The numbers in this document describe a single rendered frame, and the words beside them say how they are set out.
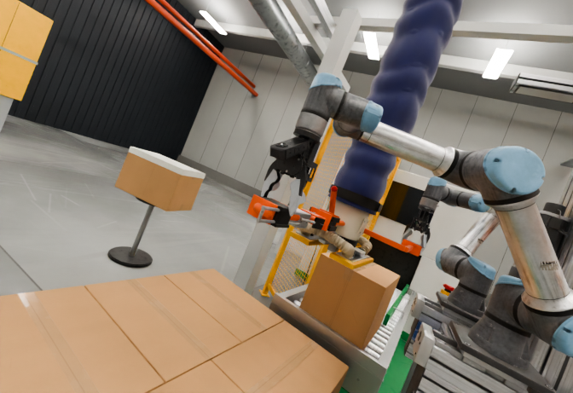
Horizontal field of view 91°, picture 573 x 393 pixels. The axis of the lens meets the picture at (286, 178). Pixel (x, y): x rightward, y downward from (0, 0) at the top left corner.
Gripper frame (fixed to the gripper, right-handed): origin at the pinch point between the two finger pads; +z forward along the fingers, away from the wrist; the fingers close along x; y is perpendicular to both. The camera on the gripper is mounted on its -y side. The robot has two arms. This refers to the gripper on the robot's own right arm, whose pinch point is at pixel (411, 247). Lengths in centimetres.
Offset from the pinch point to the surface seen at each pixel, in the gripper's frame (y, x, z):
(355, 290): -12.3, -18.6, 34.7
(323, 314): -13, -30, 56
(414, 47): 43, -22, -74
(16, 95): -42, -754, 40
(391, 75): 43, -27, -62
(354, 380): -8, -2, 74
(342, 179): 40, -30, -16
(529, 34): -130, 14, -203
